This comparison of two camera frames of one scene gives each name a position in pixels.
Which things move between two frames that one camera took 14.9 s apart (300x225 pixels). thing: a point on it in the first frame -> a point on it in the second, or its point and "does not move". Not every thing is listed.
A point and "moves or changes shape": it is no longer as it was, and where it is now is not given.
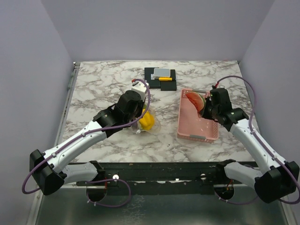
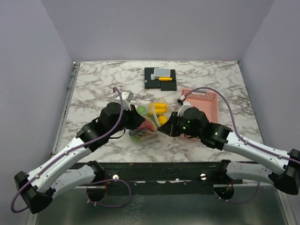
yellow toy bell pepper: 147,122 -> 158,108
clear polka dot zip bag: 148,122 moves or changes shape
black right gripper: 205,113 -> 169,128
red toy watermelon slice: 197,100 -> 147,124
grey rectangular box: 161,72 does not move
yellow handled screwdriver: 168,79 does not move
